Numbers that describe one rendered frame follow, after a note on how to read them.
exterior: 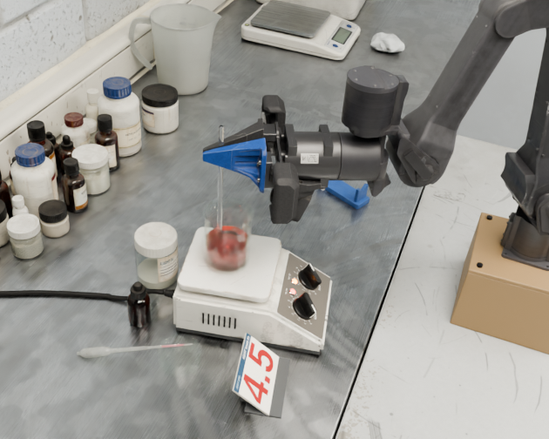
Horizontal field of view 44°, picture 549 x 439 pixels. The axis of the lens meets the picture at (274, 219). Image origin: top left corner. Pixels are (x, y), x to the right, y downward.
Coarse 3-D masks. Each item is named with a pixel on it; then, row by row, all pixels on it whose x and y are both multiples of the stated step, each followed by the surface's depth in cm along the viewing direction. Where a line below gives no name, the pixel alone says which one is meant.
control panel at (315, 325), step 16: (288, 256) 95; (288, 272) 93; (320, 272) 97; (288, 288) 90; (304, 288) 92; (320, 288) 94; (288, 304) 89; (320, 304) 92; (304, 320) 88; (320, 320) 90; (320, 336) 88
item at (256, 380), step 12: (252, 348) 86; (264, 348) 87; (252, 360) 85; (264, 360) 86; (252, 372) 83; (264, 372) 85; (252, 384) 82; (264, 384) 84; (252, 396) 81; (264, 396) 83; (264, 408) 82
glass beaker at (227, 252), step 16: (208, 208) 86; (224, 208) 88; (240, 208) 88; (208, 224) 84; (224, 224) 90; (240, 224) 89; (208, 240) 85; (224, 240) 84; (240, 240) 85; (208, 256) 87; (224, 256) 86; (240, 256) 86; (224, 272) 87
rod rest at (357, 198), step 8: (336, 184) 119; (344, 184) 119; (336, 192) 117; (344, 192) 117; (352, 192) 117; (360, 192) 114; (344, 200) 116; (352, 200) 115; (360, 200) 115; (368, 200) 116
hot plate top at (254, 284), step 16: (256, 240) 93; (272, 240) 94; (192, 256) 90; (256, 256) 91; (272, 256) 91; (192, 272) 88; (208, 272) 88; (240, 272) 88; (256, 272) 89; (272, 272) 89; (192, 288) 86; (208, 288) 86; (224, 288) 86; (240, 288) 86; (256, 288) 86
